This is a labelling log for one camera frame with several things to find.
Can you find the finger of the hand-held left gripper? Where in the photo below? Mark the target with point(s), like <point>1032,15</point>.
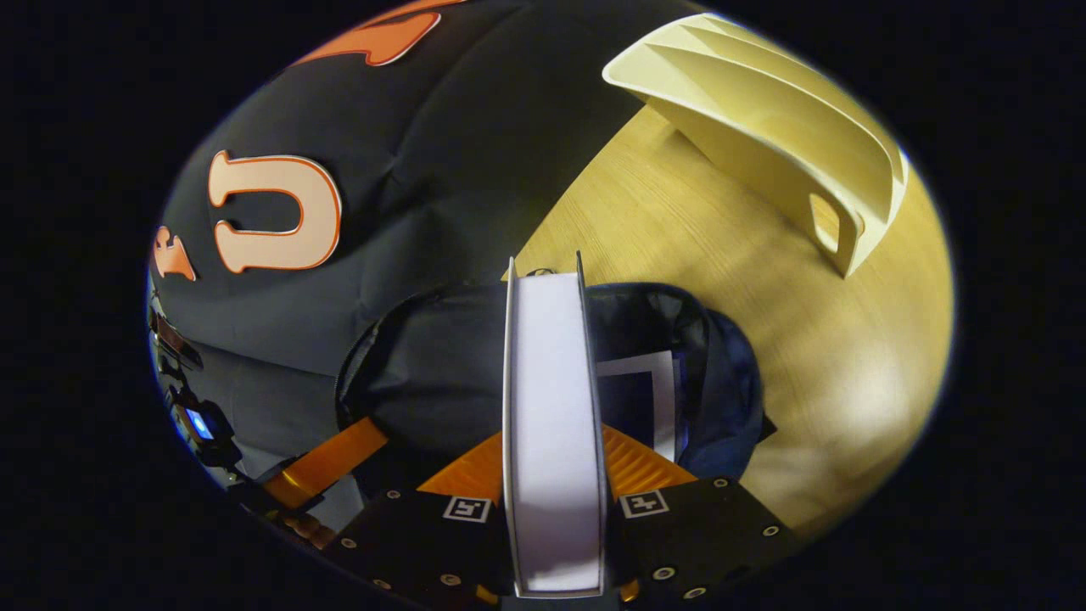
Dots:
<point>327,462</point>

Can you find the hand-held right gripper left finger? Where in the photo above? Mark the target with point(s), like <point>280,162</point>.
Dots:
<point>407,543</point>

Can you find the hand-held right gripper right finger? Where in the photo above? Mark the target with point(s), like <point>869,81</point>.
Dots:
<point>704,535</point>

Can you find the blue book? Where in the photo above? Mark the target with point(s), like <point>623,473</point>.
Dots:
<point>628,407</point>

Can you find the dark blue schoolbag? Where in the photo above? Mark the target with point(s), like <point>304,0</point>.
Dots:
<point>441,365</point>

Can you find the white book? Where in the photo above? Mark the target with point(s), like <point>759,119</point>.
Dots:
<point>551,424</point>

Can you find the white plastic bookshelf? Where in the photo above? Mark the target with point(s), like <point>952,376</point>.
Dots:
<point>747,110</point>

